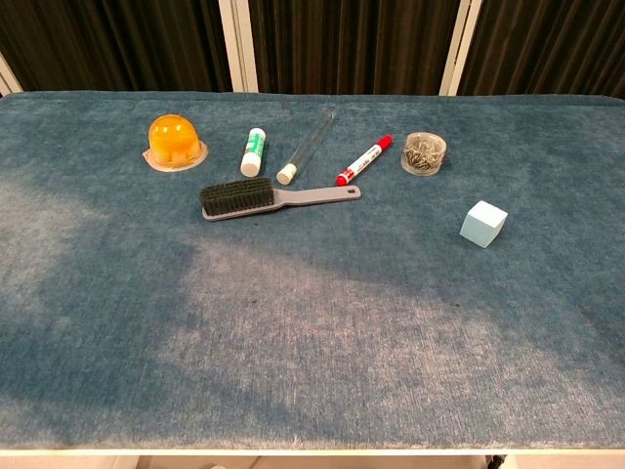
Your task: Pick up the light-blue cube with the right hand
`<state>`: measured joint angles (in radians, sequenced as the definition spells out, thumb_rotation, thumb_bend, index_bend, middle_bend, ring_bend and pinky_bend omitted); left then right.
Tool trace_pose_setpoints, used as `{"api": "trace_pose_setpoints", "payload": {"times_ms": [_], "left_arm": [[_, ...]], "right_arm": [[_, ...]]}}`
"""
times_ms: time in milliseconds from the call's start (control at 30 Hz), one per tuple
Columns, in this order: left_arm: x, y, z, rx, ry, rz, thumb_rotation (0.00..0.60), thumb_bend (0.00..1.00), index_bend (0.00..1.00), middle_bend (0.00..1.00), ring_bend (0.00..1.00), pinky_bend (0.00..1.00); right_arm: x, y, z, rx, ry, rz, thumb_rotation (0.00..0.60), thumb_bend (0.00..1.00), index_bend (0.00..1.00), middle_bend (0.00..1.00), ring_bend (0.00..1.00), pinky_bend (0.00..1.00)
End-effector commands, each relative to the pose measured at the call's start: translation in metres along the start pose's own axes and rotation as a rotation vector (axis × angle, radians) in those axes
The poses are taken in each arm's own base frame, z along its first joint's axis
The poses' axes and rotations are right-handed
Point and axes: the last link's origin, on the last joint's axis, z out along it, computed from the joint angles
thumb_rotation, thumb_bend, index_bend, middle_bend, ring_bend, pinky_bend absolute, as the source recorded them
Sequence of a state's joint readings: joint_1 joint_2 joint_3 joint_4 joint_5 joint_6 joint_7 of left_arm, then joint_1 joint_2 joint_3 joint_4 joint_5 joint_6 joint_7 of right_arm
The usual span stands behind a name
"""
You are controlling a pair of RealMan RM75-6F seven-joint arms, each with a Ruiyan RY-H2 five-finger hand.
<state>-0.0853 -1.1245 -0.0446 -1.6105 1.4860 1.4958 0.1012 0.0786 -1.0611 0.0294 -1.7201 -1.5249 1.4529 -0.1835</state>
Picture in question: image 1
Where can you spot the white green glue stick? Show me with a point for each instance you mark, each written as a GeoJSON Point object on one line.
{"type": "Point", "coordinates": [253, 152]}

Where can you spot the clear glass test tube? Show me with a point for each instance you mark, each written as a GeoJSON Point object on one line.
{"type": "Point", "coordinates": [307, 144]}

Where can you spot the grey brush with black bristles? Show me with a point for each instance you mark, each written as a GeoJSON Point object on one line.
{"type": "Point", "coordinates": [254, 198]}

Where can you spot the clear jar of pins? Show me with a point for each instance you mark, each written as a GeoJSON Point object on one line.
{"type": "Point", "coordinates": [423, 154]}

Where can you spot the blue velvet table cloth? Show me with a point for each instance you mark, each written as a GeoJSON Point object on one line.
{"type": "Point", "coordinates": [312, 293]}

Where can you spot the white frame post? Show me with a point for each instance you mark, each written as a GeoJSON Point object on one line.
{"type": "Point", "coordinates": [454, 46]}
{"type": "Point", "coordinates": [238, 46]}
{"type": "Point", "coordinates": [7, 75]}

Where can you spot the orange jelly cup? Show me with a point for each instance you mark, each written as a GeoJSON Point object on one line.
{"type": "Point", "coordinates": [173, 139]}

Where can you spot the red white marker pen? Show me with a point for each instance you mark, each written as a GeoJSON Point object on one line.
{"type": "Point", "coordinates": [363, 160]}

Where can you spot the light blue cube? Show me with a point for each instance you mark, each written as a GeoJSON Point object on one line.
{"type": "Point", "coordinates": [482, 225]}

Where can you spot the black curtain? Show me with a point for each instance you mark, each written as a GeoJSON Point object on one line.
{"type": "Point", "coordinates": [351, 44]}

